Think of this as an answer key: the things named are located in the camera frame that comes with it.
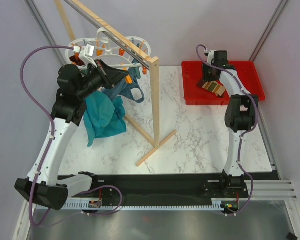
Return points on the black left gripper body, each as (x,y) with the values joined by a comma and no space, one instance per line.
(100,77)

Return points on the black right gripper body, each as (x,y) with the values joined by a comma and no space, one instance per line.
(207,74)

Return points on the white round clip hanger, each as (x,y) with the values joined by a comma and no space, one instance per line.
(108,51)

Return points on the orange clothespin holding cloth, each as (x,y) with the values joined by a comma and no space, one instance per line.
(128,80)

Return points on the teal cloth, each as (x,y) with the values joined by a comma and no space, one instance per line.
(103,117)

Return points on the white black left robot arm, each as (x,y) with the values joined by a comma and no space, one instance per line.
(42,186)

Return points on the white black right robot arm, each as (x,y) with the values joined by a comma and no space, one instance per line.
(241,118)

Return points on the orange clothespin top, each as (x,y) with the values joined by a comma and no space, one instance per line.
(121,51)

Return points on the teal clothespin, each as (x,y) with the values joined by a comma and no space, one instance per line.
(137,66)

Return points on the orange clothespin left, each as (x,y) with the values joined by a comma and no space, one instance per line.
(77,55)

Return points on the red plastic bin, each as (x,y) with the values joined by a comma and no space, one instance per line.
(192,73)

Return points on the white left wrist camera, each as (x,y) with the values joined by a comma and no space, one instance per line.
(85,54)

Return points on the wooden drying rack frame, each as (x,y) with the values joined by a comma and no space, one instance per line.
(154,74)

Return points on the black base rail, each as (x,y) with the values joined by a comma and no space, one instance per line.
(156,189)

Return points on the white slotted cable duct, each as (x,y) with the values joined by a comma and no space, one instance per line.
(87,204)

